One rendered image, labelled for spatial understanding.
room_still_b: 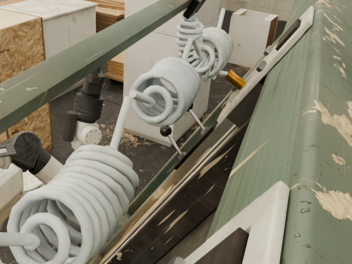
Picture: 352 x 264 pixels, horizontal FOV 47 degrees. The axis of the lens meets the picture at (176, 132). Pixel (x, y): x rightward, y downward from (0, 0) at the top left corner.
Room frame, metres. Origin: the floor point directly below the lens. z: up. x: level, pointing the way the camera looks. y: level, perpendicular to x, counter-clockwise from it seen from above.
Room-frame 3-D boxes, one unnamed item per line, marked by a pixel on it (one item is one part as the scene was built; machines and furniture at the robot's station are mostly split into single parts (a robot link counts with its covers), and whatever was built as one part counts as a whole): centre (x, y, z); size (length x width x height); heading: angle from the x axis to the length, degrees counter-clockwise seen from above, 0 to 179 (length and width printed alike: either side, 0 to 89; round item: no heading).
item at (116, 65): (4.83, 0.62, 0.15); 0.61 x 0.52 x 0.31; 156
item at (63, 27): (4.48, 1.54, 0.48); 1.00 x 0.64 x 0.95; 156
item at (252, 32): (5.96, -1.00, 0.36); 0.58 x 0.45 x 0.72; 66
